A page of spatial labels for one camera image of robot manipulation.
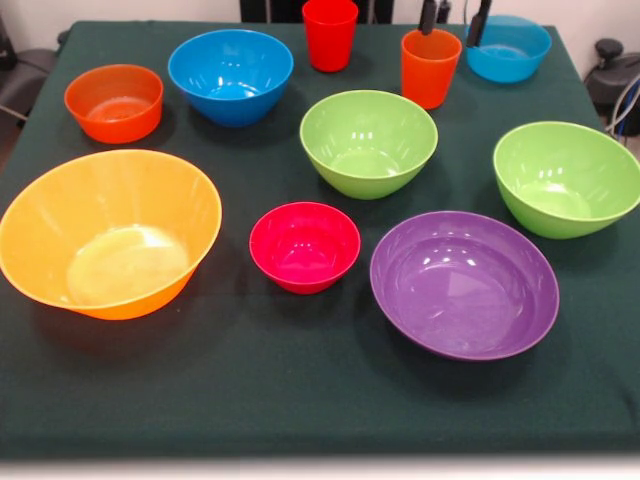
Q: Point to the large yellow-orange bowl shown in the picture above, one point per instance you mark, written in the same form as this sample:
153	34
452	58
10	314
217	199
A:
110	200

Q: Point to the green bowl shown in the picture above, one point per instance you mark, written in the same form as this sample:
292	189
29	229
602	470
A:
565	165
367	135

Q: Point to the dark green table cloth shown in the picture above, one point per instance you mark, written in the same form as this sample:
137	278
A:
320	375

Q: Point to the small orange bowl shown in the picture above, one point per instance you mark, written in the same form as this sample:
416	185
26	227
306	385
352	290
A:
115	125

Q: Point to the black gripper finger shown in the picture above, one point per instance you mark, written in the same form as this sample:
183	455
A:
427	20
477	30

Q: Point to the purple bowl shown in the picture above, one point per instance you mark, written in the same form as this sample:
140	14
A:
465	285

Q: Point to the red cup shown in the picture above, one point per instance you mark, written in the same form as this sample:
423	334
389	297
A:
330	45

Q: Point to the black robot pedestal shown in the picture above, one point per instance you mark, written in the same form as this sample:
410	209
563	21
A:
270	10

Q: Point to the small light blue bowl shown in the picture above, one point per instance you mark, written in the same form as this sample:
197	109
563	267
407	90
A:
510	65

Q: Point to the orange cup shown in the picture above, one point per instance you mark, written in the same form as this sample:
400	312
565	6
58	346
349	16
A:
430	80

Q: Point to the small pink-red bowl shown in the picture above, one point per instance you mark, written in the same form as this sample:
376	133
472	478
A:
305	245

